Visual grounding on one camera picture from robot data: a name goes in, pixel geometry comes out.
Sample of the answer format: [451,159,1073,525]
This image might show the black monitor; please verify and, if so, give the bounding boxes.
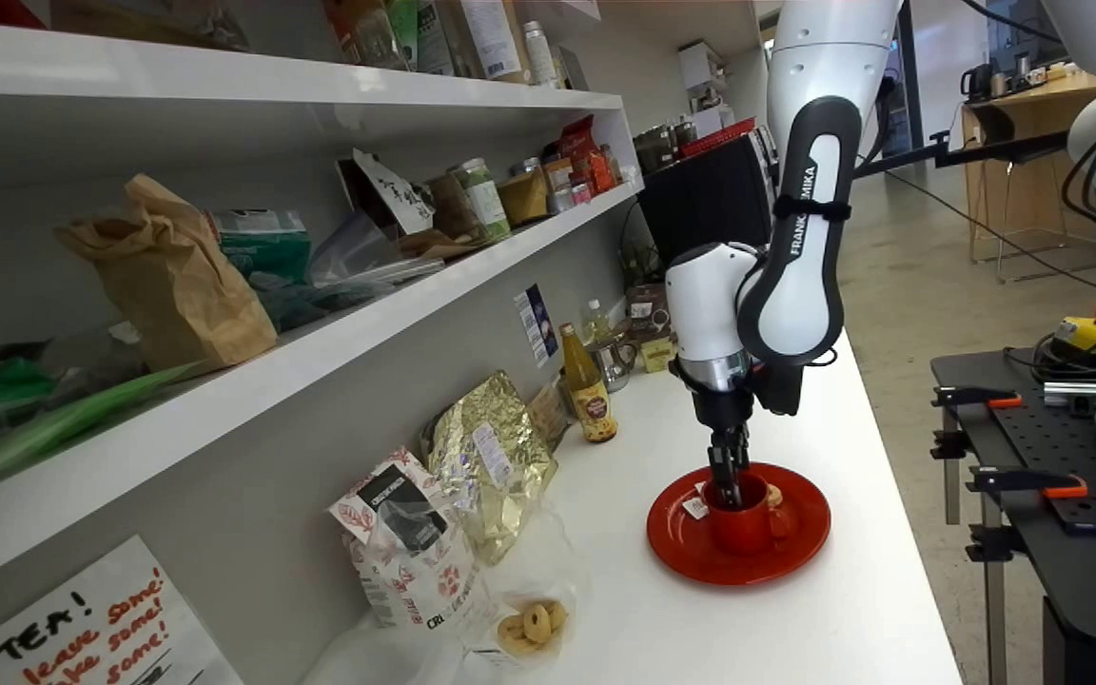
[636,130,777,272]

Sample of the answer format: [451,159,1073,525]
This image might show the wooden cabinet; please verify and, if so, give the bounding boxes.
[959,68,1096,265]

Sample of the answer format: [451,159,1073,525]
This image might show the bottle of yellow liquid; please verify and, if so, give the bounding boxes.
[555,324,626,447]

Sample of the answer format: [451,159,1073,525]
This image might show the green package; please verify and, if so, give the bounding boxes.
[0,355,199,506]

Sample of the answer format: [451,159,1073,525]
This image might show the red and white flour bag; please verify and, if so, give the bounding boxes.
[327,443,484,635]

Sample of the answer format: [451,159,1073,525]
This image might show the white plastic bottle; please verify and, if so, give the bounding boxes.
[518,16,567,91]

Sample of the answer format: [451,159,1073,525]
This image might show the red snack package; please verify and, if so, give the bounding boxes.
[555,112,626,205]

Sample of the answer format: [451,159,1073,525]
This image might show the jar with green label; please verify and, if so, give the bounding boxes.
[452,154,518,248]

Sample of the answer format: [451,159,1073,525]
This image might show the small black card sign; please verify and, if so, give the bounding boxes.
[515,276,563,374]

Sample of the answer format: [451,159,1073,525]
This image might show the handwritten tea sign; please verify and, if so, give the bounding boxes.
[0,533,244,685]

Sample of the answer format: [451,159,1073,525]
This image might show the gold foil bag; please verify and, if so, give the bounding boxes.
[421,369,563,572]

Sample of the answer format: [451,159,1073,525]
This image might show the red cup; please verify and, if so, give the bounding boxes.
[700,473,777,554]

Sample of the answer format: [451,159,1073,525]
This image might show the black workbench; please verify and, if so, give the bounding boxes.
[930,344,1096,685]

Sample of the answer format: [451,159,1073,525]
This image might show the black and white carton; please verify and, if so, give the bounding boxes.
[336,144,442,238]

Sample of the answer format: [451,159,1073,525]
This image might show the yellow tool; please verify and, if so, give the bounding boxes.
[1057,310,1096,360]

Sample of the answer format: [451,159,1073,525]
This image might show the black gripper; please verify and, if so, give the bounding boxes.
[690,379,759,506]

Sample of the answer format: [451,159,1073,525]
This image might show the white wall shelf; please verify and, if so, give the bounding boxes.
[0,16,647,606]

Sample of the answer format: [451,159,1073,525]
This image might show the orange-handled clamp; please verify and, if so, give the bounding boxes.
[964,465,1096,511]
[930,384,1026,418]

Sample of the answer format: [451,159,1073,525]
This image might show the brown paper bag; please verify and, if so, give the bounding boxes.
[59,169,282,375]

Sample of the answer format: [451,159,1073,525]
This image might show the red plate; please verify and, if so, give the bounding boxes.
[643,459,834,591]

